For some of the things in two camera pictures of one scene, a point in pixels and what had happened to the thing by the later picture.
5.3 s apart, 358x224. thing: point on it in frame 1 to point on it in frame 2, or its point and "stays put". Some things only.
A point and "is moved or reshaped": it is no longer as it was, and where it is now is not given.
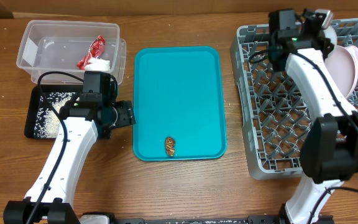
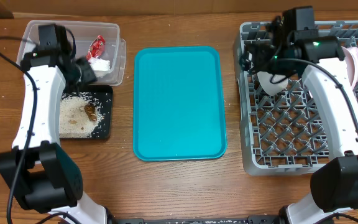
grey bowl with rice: x=329 y=32 to x=272 y=84
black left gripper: x=127 y=113 to x=91 y=76
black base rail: x=250 y=219 stays put
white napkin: x=97 y=65 stays put
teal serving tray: x=178 y=94 stays put
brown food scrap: x=170 y=145 is moved or reshaped
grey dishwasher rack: x=275 y=110 stays put
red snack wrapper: x=96 y=49 stays put
